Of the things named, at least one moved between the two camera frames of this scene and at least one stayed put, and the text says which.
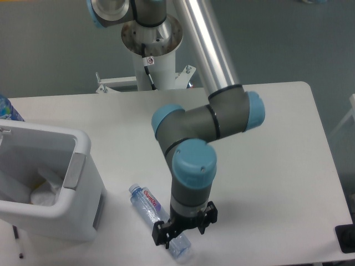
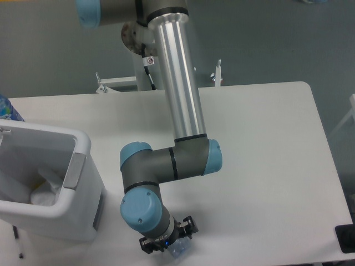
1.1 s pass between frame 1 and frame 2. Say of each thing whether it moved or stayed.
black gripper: moved
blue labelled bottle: stayed
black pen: stayed
